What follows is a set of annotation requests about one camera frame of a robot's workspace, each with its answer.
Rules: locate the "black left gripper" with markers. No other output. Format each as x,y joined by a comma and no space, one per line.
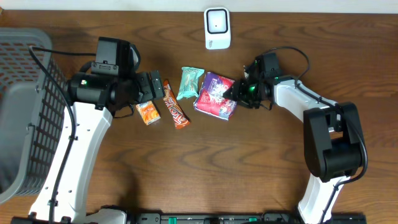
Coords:
144,88

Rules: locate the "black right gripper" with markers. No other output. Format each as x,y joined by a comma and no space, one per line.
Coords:
246,92

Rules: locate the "small orange snack packet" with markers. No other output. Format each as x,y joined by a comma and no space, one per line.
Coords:
148,112

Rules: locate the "purple red snack packet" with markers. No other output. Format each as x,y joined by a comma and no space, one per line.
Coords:
211,100

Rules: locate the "teal snack packet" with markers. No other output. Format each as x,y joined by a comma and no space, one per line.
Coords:
189,82

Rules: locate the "red chocolate bar wrapper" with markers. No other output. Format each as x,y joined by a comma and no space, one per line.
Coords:
179,118

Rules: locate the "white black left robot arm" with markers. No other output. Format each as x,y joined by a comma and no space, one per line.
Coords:
95,99

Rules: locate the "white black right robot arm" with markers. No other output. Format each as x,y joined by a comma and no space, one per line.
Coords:
334,148

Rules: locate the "white barcode scanner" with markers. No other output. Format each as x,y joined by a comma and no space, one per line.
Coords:
217,28

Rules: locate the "grey plastic basket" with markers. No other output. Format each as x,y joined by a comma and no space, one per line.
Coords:
32,110

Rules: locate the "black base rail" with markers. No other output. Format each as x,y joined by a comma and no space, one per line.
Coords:
156,218

